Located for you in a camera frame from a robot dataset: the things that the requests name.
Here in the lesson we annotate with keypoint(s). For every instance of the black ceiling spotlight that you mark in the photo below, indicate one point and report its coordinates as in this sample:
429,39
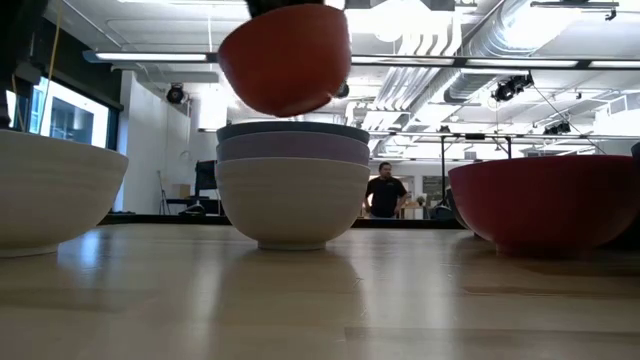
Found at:
557,129
175,94
344,91
505,91

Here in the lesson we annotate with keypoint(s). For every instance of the black metal gantry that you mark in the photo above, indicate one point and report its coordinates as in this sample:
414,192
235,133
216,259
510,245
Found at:
443,170

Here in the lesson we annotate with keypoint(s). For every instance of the blue bowl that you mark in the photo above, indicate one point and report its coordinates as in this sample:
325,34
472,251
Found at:
292,129

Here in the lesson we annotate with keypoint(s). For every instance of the white bowl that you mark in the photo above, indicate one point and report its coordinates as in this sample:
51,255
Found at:
50,190
292,200

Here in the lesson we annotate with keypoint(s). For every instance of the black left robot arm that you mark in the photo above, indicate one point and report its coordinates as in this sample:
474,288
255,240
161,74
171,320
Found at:
15,40

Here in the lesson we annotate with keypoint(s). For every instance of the black office desk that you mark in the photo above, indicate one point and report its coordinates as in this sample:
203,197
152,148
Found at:
212,206

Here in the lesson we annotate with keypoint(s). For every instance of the silver ventilation duct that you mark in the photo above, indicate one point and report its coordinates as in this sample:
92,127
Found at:
475,80

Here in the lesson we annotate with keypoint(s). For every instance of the long ceiling light fixture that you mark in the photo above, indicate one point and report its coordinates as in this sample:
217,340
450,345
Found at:
150,56

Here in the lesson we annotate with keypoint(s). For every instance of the red bowl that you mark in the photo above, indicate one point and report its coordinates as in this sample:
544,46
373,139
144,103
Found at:
285,65

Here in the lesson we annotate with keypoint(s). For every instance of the lilac bowl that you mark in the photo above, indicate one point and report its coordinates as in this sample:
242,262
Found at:
292,147

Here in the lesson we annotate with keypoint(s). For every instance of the large window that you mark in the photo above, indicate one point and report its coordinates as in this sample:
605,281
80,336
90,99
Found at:
70,120

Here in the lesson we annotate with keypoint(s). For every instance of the black computer monitor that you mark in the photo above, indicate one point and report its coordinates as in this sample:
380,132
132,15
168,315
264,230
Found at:
206,175

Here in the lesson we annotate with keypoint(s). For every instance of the magenta bowl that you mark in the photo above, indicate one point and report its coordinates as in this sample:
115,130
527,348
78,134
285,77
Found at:
545,200

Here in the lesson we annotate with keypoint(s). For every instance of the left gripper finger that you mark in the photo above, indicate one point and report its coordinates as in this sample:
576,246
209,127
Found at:
270,4

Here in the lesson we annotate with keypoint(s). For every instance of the black aluminium table frame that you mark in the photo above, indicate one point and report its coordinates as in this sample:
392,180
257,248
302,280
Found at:
175,220

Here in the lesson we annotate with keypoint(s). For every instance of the cardboard box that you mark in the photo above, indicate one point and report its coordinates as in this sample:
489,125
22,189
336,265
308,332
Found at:
181,191

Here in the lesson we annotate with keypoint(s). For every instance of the person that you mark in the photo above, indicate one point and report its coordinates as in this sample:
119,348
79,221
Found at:
385,195

